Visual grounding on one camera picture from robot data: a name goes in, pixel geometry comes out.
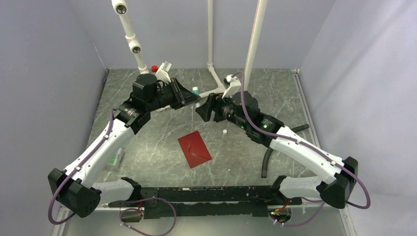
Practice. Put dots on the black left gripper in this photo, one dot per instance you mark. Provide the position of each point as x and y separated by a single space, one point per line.
182 96

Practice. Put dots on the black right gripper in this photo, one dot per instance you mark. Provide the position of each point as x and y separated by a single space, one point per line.
214 102

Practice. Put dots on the green white glue stick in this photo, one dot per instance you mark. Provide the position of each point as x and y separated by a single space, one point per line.
195 90

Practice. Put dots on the red paper envelope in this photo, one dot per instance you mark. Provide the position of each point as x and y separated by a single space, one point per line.
194 149

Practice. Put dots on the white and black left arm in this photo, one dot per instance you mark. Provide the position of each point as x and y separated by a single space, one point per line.
75 186

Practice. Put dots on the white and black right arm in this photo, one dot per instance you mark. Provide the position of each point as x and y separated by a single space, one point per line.
334 177

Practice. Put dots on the green white small box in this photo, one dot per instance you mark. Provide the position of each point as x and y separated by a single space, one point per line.
114 163

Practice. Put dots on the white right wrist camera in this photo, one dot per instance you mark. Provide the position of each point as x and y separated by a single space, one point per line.
232 84

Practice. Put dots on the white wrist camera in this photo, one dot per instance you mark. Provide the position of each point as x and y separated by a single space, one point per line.
161 72
232 84

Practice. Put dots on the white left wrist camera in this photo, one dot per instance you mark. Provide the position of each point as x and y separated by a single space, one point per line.
161 72

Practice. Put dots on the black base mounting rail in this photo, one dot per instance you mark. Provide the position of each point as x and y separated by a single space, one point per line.
254 200

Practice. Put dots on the white PVC pipe frame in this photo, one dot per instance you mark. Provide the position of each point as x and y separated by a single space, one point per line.
121 9

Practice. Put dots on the aluminium extrusion frame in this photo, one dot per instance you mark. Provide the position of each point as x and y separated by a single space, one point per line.
58 230

